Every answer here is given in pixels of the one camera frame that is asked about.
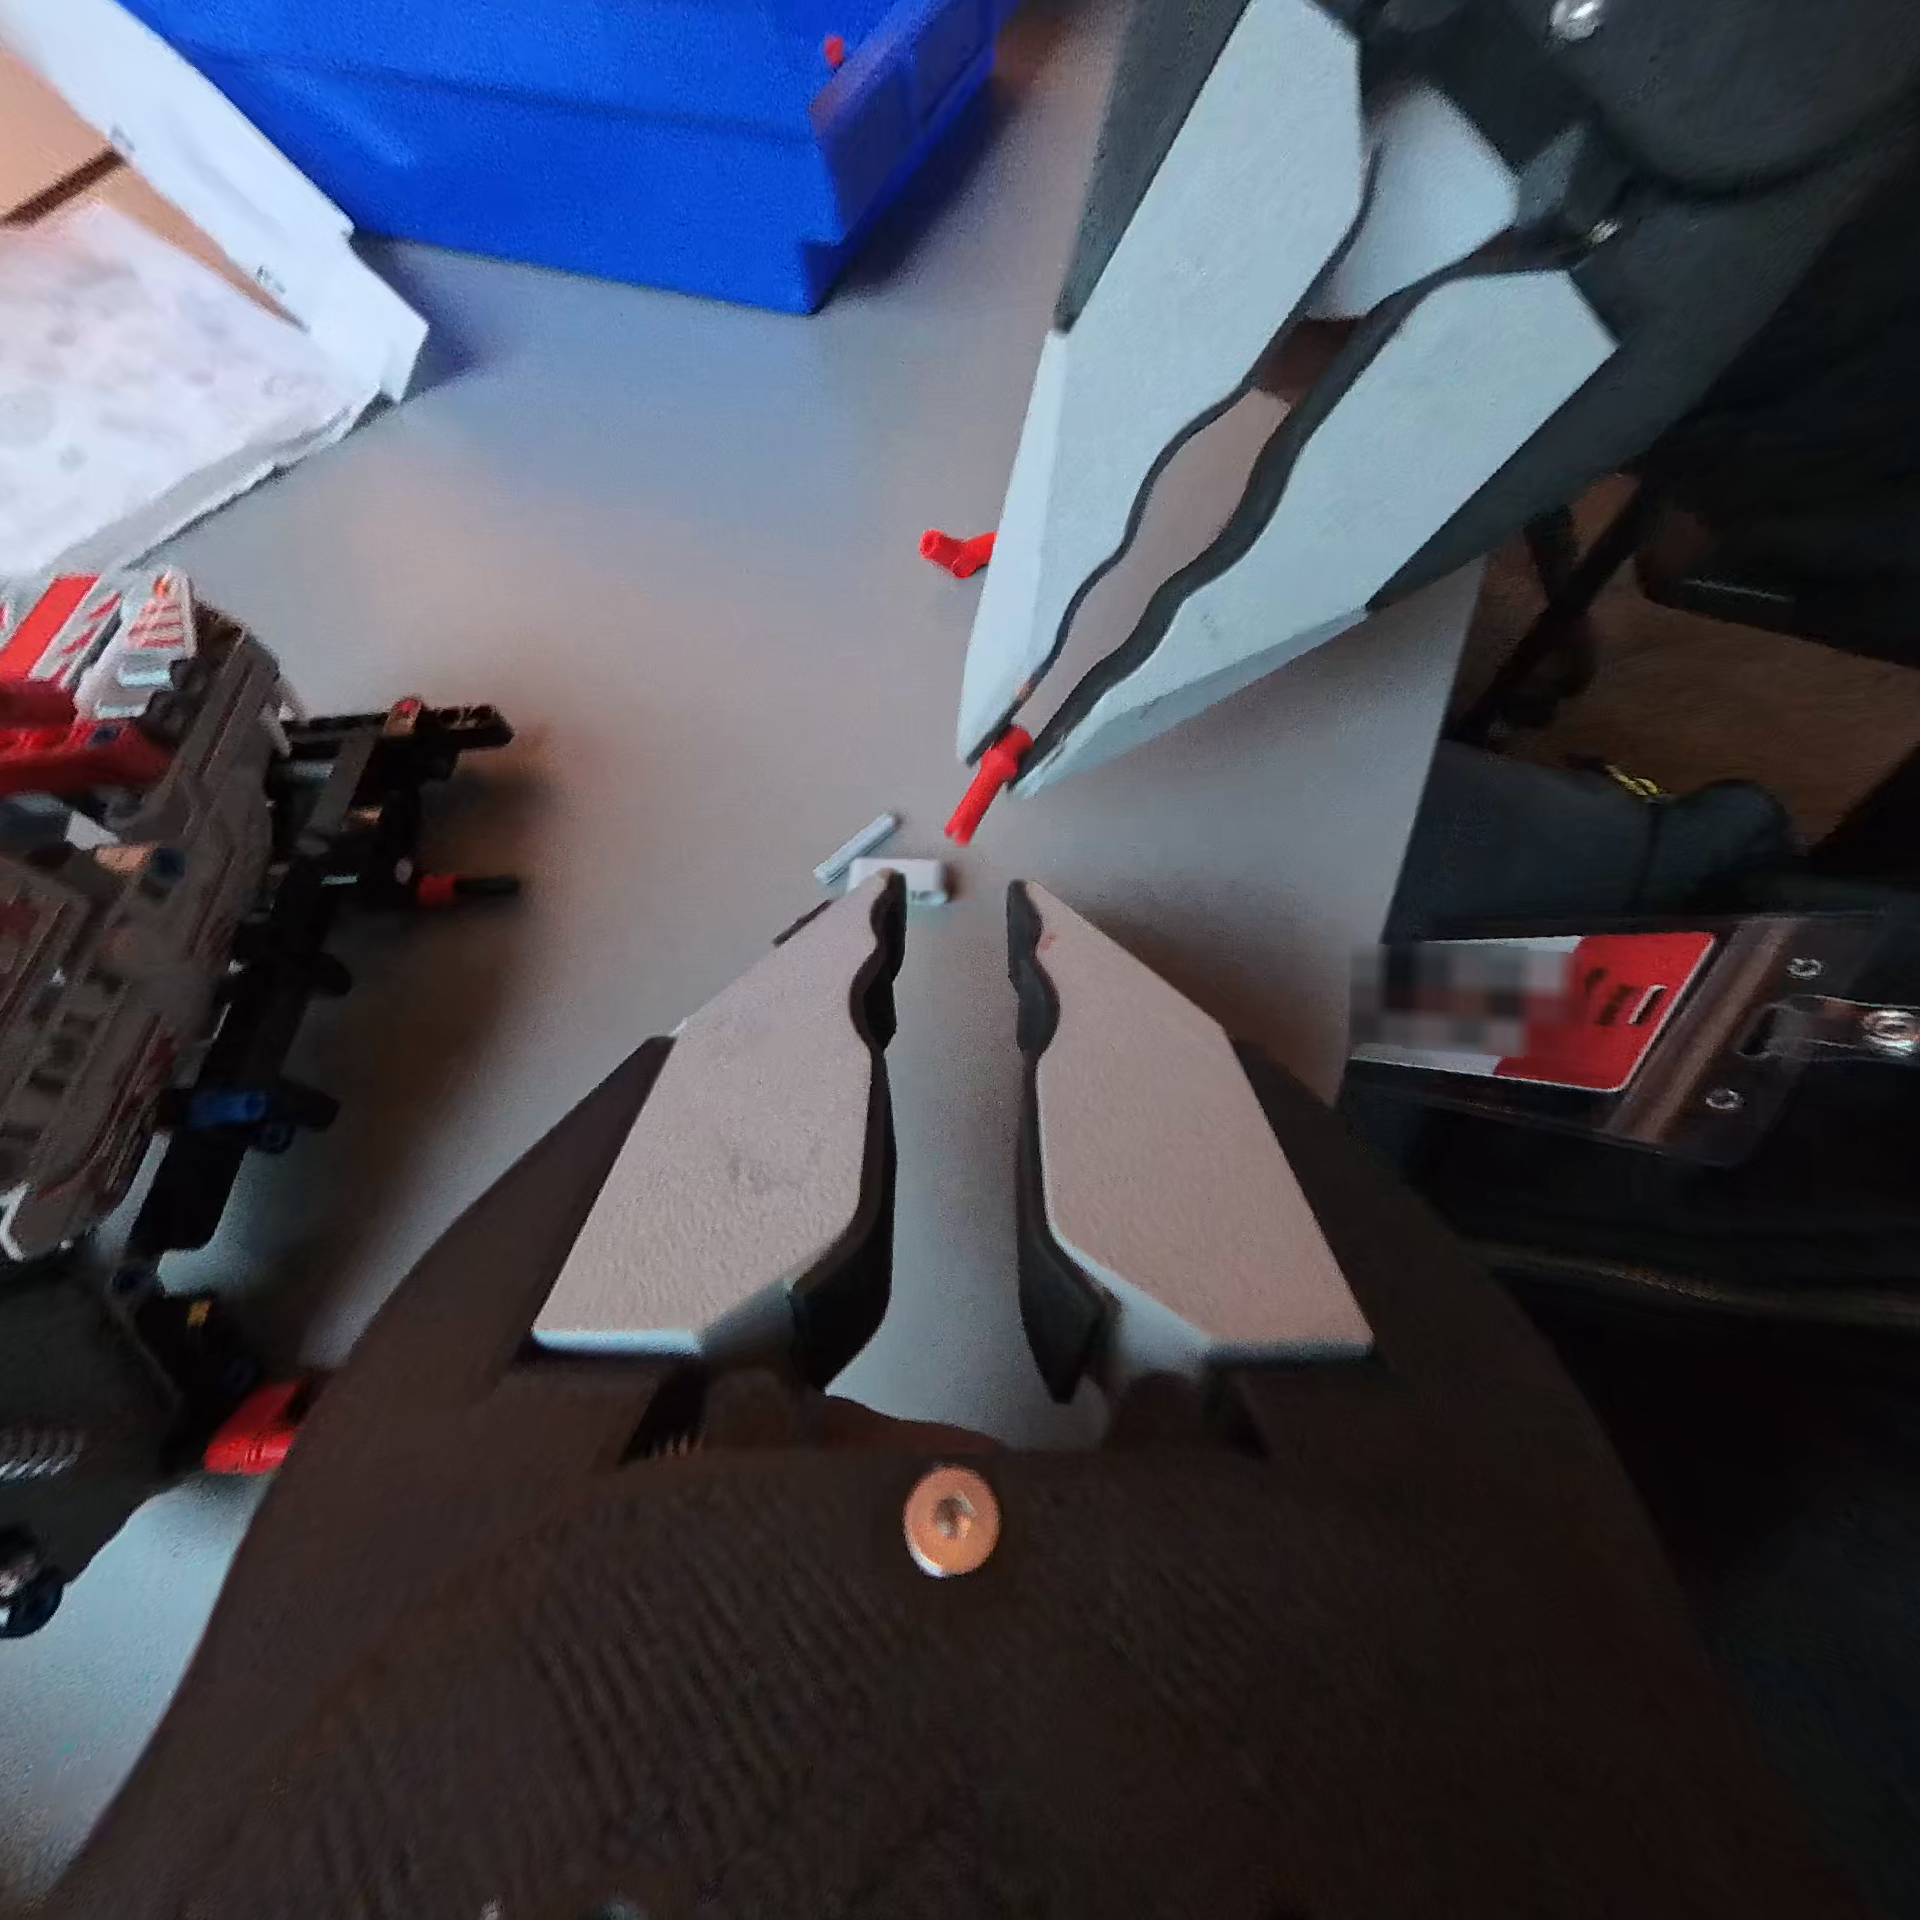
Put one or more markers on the plain white paper bag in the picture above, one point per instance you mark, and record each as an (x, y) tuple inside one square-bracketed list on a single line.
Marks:
[(301, 254)]

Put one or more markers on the black chair base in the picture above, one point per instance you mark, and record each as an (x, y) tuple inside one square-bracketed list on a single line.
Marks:
[(1574, 600)]

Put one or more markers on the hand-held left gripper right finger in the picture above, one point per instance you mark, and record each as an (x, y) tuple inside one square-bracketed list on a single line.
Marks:
[(1184, 1184)]

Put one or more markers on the small grey lego beam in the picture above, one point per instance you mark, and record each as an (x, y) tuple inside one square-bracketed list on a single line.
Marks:
[(900, 880)]

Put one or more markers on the long red lego pin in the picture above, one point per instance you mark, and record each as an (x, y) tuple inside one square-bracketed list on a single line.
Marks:
[(990, 781)]

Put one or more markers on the light wooden board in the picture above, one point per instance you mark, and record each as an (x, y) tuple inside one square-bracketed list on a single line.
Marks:
[(91, 164)]

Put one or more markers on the blue plastic bin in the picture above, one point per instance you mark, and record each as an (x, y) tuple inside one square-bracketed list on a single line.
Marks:
[(600, 135)]

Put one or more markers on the small red lego connector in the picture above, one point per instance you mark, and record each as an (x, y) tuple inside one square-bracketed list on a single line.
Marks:
[(961, 551)]

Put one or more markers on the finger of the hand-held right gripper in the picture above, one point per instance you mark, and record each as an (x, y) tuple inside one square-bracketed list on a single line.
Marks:
[(1394, 451), (1184, 300)]

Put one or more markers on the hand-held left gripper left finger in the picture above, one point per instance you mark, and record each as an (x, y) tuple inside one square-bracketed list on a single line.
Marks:
[(721, 1171)]

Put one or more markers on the printed white paper bag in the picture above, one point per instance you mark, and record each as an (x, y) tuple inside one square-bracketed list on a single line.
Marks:
[(134, 390)]

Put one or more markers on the light grey lego axle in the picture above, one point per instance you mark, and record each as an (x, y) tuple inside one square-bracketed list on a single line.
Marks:
[(854, 849)]

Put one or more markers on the clear badge holder red card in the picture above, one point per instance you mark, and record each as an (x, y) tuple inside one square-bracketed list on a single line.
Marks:
[(1651, 991)]

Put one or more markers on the red and white lego model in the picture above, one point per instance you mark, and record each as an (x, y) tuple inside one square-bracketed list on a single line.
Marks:
[(134, 900)]

